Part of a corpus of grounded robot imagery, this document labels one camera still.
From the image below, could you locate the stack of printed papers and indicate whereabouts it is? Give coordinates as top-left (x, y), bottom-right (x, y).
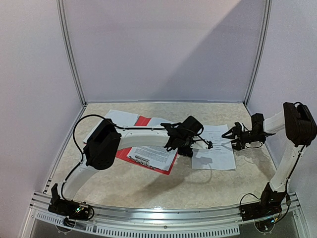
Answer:
top-left (191, 124), bottom-right (236, 171)

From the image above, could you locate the printed paper sheet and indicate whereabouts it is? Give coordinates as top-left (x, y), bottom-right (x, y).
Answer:
top-left (125, 116), bottom-right (177, 174)
top-left (83, 109), bottom-right (139, 144)

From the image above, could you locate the red file folder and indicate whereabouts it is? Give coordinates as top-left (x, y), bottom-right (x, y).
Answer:
top-left (84, 115), bottom-right (179, 176)

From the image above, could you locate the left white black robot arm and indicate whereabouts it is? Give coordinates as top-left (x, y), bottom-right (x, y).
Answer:
top-left (51, 116), bottom-right (212, 215)

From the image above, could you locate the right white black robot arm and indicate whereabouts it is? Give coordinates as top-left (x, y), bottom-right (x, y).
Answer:
top-left (221, 102), bottom-right (317, 216)

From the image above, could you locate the metal clip top of folder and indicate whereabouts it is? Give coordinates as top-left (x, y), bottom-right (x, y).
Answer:
top-left (128, 156), bottom-right (155, 170)

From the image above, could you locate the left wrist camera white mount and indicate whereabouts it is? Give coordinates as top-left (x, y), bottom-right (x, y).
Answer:
top-left (191, 139), bottom-right (213, 150)

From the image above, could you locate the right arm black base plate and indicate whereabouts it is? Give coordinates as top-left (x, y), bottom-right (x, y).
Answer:
top-left (239, 202), bottom-right (282, 221)

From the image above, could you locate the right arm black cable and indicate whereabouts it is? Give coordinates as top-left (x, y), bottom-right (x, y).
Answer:
top-left (239, 101), bottom-right (313, 221)

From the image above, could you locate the aluminium front rail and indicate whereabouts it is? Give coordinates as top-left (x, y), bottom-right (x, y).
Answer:
top-left (22, 192), bottom-right (310, 238)

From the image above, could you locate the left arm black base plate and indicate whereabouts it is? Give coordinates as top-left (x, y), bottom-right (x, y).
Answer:
top-left (48, 183), bottom-right (95, 221)

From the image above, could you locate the right aluminium frame post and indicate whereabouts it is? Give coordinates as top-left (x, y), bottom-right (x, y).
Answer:
top-left (243, 0), bottom-right (272, 107)

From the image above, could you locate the aluminium frame post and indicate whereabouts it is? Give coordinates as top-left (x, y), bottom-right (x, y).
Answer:
top-left (243, 0), bottom-right (272, 107)
top-left (56, 0), bottom-right (87, 106)

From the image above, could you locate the left aluminium frame post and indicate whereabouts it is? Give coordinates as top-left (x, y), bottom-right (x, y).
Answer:
top-left (56, 0), bottom-right (87, 106)

